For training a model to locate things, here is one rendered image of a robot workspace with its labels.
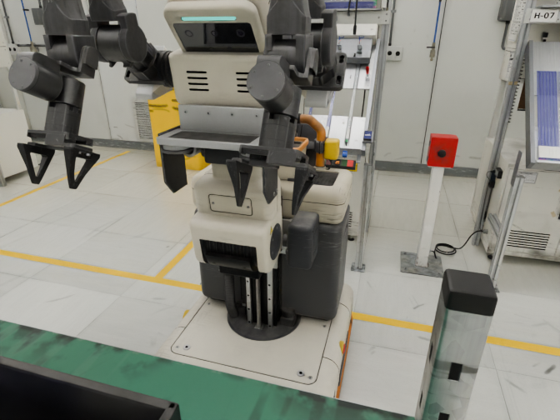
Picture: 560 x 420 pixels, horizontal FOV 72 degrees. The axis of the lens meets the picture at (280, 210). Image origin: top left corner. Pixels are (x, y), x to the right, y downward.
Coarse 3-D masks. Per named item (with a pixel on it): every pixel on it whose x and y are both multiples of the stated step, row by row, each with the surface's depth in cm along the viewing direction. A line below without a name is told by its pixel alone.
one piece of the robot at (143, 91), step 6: (156, 48) 99; (162, 48) 99; (138, 84) 98; (144, 84) 98; (150, 84) 97; (138, 90) 98; (144, 90) 97; (150, 90) 97; (168, 90) 103; (138, 96) 98; (144, 96) 97; (150, 96) 97; (156, 96) 98
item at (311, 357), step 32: (192, 320) 145; (224, 320) 145; (320, 320) 145; (160, 352) 130; (192, 352) 130; (224, 352) 130; (256, 352) 130; (288, 352) 130; (320, 352) 130; (288, 384) 118; (320, 384) 118
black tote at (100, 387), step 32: (0, 384) 25; (32, 384) 24; (64, 384) 23; (96, 384) 23; (0, 416) 27; (32, 416) 26; (64, 416) 25; (96, 416) 24; (128, 416) 23; (160, 416) 22
